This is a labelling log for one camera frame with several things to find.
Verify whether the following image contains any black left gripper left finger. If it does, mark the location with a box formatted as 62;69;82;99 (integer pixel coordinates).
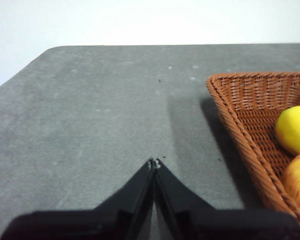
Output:
0;157;155;240

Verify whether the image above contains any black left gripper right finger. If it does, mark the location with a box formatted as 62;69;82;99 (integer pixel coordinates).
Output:
154;157;300;240

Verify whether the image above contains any yellow lemon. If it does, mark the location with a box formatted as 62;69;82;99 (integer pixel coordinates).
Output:
275;105;300;156

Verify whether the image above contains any brown woven wicker basket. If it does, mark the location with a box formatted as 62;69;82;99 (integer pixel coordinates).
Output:
206;72;300;232

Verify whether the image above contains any red yellow apple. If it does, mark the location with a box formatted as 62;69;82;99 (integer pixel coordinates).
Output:
282;150;300;213

